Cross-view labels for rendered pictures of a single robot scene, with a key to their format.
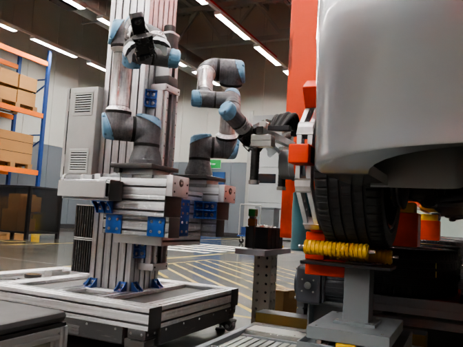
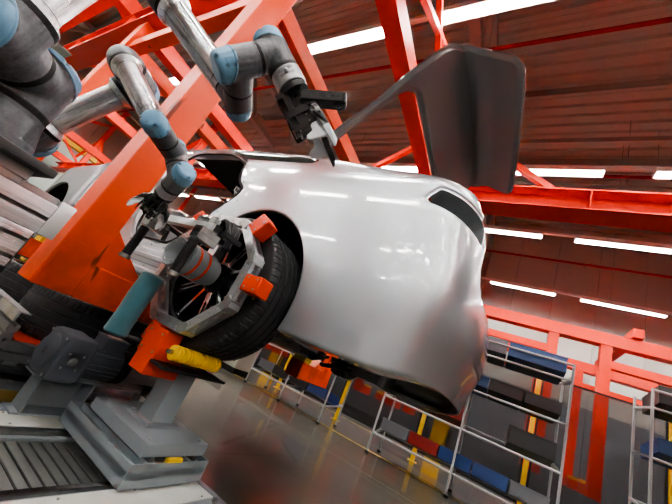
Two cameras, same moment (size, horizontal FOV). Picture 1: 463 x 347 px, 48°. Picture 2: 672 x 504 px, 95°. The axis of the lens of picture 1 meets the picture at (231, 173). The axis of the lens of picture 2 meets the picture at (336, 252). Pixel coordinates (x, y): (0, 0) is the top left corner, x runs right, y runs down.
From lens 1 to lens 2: 1.73 m
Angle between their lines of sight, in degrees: 80
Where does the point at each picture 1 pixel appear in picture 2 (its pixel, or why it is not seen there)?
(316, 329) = (155, 446)
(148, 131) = (59, 101)
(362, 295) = (179, 398)
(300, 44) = (185, 114)
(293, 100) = (146, 153)
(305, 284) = (70, 361)
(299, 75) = not seen: hidden behind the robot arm
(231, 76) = not seen: hidden behind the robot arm
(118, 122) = (32, 43)
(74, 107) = not seen: outside the picture
